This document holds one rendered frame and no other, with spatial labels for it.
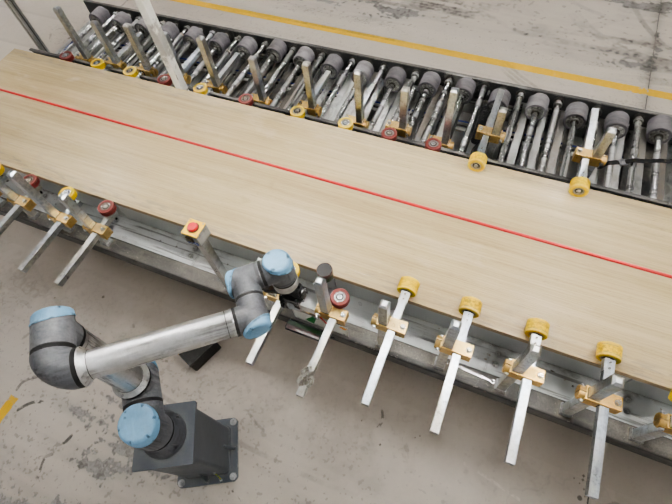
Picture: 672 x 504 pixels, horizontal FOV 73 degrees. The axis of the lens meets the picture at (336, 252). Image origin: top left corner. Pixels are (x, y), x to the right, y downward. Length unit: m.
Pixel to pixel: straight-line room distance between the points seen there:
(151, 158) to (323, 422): 1.68
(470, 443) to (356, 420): 0.61
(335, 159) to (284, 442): 1.52
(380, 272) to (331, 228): 0.31
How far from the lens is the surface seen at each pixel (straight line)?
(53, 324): 1.53
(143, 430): 1.94
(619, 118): 2.78
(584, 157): 2.37
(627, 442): 2.13
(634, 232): 2.28
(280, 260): 1.43
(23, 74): 3.55
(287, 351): 2.77
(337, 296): 1.86
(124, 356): 1.43
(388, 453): 2.61
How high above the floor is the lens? 2.59
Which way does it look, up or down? 59 degrees down
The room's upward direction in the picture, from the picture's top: 9 degrees counter-clockwise
